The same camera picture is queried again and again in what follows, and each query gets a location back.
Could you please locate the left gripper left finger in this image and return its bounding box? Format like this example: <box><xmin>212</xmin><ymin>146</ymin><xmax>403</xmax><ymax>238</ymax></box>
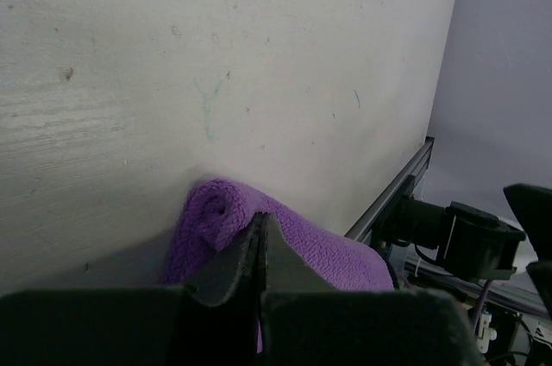
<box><xmin>1</xmin><ymin>214</ymin><xmax>263</xmax><ymax>365</ymax></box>

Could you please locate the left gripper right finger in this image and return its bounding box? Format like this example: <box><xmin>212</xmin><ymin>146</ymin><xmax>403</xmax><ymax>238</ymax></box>
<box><xmin>259</xmin><ymin>215</ymin><xmax>481</xmax><ymax>366</ymax></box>

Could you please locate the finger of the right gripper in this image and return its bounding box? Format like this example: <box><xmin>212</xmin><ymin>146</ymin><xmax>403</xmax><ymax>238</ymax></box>
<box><xmin>503</xmin><ymin>183</ymin><xmax>551</xmax><ymax>314</ymax></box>

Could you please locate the purple grey towel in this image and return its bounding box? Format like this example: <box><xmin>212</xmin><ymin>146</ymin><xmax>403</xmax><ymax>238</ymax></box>
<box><xmin>162</xmin><ymin>178</ymin><xmax>396</xmax><ymax>354</ymax></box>

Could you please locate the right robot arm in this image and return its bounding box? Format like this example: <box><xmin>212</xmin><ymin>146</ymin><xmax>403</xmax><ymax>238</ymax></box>
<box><xmin>382</xmin><ymin>184</ymin><xmax>551</xmax><ymax>311</ymax></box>

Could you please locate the aluminium mounting rail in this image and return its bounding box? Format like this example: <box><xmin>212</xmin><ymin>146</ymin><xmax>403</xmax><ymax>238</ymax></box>
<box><xmin>345</xmin><ymin>136</ymin><xmax>435</xmax><ymax>243</ymax></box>

